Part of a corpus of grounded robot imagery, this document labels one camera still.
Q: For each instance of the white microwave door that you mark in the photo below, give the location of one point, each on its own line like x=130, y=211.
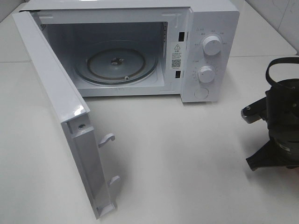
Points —
x=72, y=113

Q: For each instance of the white warning label sticker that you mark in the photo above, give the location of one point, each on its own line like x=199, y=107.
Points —
x=176, y=55

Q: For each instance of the glass microwave turntable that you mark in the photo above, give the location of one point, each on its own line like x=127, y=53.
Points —
x=115, y=62

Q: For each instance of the upper white power knob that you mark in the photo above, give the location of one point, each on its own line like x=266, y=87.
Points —
x=212, y=45

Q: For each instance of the round white door button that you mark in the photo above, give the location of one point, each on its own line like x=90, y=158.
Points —
x=201, y=93

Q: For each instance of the white timer knob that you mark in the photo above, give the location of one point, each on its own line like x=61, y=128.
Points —
x=206, y=74

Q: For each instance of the white microwave oven body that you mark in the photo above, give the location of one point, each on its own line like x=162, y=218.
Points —
x=70, y=26

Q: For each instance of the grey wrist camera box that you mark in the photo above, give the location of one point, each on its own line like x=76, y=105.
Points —
x=255, y=111

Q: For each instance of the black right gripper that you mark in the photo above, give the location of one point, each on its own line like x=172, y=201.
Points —
x=283, y=125

